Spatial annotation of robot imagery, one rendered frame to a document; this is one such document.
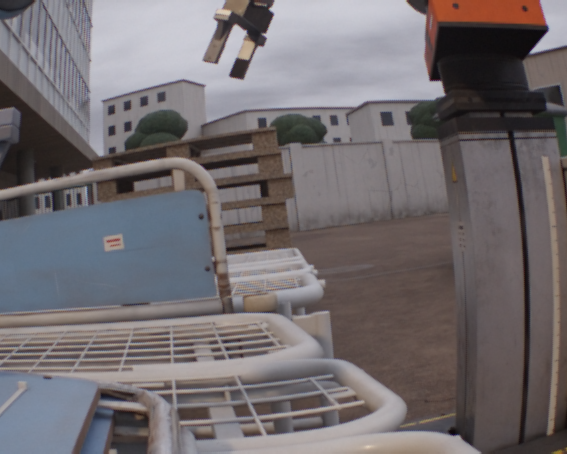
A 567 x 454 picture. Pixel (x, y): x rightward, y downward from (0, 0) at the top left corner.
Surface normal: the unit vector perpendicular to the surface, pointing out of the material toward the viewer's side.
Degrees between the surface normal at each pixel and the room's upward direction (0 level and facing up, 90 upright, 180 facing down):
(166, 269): 90
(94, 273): 90
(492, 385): 90
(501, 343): 90
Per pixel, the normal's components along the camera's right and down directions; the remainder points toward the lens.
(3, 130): 0.15, 0.01
